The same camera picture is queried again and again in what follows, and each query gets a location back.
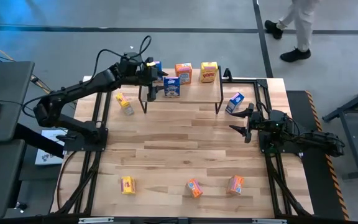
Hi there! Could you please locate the wooden shelf with black frame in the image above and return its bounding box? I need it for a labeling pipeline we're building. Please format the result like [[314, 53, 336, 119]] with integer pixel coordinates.
[[138, 64, 224, 115]]

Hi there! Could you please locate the caster wheel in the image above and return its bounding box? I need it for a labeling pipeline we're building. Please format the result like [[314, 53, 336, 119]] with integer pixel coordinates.
[[13, 201, 28, 214]]

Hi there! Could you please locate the silver end bracket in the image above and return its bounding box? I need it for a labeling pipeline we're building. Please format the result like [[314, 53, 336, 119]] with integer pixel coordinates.
[[252, 218, 288, 224], [78, 217, 115, 224]]

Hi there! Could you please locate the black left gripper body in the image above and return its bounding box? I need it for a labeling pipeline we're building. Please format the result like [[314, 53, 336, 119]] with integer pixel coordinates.
[[141, 57, 160, 103]]

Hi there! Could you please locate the person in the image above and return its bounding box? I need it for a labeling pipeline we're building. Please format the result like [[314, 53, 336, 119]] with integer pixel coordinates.
[[264, 0, 320, 63]]

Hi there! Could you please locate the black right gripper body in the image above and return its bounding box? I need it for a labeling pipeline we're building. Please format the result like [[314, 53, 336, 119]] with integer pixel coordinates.
[[244, 103, 279, 144]]

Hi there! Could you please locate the white printed sheet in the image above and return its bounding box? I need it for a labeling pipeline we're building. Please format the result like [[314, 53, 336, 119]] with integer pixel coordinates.
[[34, 129, 67, 166]]

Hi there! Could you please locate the blue Frosted Flakes cereal box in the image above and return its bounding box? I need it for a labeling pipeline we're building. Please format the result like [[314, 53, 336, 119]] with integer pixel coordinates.
[[163, 77, 181, 98], [224, 91, 246, 115], [153, 60, 164, 82]]

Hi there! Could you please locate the yellow Pops cereal box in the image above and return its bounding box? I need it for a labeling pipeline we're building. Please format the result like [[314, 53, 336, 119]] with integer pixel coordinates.
[[120, 175, 137, 195], [115, 92, 135, 116], [200, 62, 219, 84]]

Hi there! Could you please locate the black mat with hazard stripe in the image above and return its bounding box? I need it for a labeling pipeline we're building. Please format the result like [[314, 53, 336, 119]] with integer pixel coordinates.
[[286, 89, 351, 221]]

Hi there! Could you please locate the black aluminium table frame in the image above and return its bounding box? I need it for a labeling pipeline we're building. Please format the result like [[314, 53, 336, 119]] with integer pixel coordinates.
[[50, 76, 315, 224]]

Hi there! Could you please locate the orange Mini Wheats cereal box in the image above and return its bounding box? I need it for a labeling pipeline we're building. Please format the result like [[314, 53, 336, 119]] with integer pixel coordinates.
[[174, 62, 193, 86], [226, 174, 246, 197], [185, 178, 204, 199]]

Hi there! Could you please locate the black support beam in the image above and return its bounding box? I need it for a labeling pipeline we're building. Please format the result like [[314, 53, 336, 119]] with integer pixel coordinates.
[[13, 123, 67, 159]]

